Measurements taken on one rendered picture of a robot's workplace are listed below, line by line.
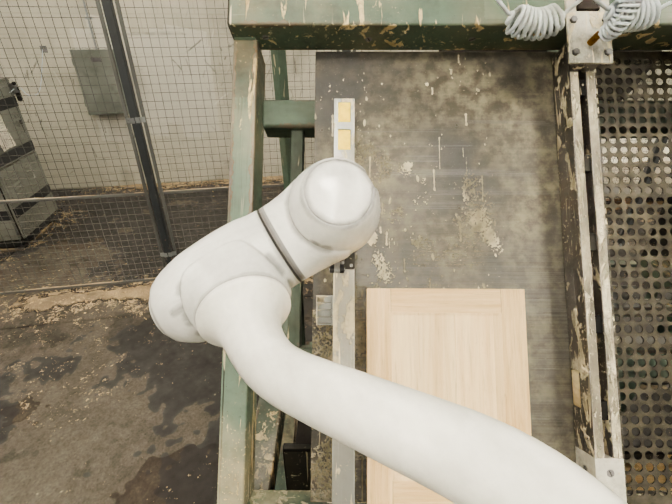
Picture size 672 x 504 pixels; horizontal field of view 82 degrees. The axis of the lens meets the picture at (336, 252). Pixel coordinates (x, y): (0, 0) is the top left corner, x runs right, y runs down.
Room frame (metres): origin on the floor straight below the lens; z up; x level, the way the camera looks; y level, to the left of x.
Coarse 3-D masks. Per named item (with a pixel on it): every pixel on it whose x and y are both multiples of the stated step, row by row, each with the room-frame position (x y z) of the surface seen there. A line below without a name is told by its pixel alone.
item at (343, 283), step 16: (336, 112) 0.99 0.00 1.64; (352, 112) 0.99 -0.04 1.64; (336, 128) 0.97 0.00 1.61; (352, 128) 0.97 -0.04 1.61; (336, 144) 0.95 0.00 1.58; (352, 144) 0.95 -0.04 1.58; (352, 160) 0.92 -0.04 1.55; (352, 272) 0.76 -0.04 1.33; (336, 288) 0.74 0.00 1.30; (352, 288) 0.74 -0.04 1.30; (336, 304) 0.72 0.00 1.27; (352, 304) 0.72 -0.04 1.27; (336, 320) 0.70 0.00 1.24; (352, 320) 0.70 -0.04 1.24; (336, 336) 0.68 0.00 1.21; (352, 336) 0.68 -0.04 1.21; (336, 352) 0.66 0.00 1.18; (352, 352) 0.66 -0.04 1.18; (336, 448) 0.54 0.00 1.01; (336, 464) 0.52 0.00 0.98; (352, 464) 0.52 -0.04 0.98; (336, 480) 0.50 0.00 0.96; (352, 480) 0.50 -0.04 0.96; (336, 496) 0.48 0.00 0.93; (352, 496) 0.48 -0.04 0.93
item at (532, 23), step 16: (496, 0) 0.95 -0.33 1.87; (656, 0) 0.93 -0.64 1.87; (512, 16) 0.94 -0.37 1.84; (528, 16) 0.92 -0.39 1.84; (544, 16) 0.93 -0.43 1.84; (560, 16) 0.92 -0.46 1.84; (608, 16) 0.94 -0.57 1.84; (640, 16) 0.92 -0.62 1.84; (656, 16) 0.93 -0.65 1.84; (512, 32) 0.97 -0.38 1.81; (528, 32) 0.98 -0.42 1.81; (544, 32) 0.93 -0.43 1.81; (624, 32) 0.95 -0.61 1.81
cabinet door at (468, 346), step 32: (384, 288) 0.76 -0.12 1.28; (416, 288) 0.76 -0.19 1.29; (384, 320) 0.72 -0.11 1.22; (416, 320) 0.72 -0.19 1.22; (448, 320) 0.72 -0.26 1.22; (480, 320) 0.72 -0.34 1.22; (512, 320) 0.71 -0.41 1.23; (384, 352) 0.67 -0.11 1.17; (416, 352) 0.67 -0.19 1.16; (448, 352) 0.67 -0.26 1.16; (480, 352) 0.67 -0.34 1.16; (512, 352) 0.67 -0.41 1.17; (416, 384) 0.63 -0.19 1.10; (448, 384) 0.63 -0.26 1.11; (480, 384) 0.63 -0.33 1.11; (512, 384) 0.63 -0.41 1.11; (512, 416) 0.59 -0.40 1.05; (384, 480) 0.51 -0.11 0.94
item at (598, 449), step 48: (624, 0) 0.92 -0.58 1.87; (576, 48) 1.00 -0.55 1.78; (576, 96) 0.98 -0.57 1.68; (576, 144) 0.91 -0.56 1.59; (576, 192) 0.85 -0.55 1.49; (576, 240) 0.79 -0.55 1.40; (576, 288) 0.74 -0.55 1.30; (576, 336) 0.68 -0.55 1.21; (576, 432) 0.57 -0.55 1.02; (624, 480) 0.48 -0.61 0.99
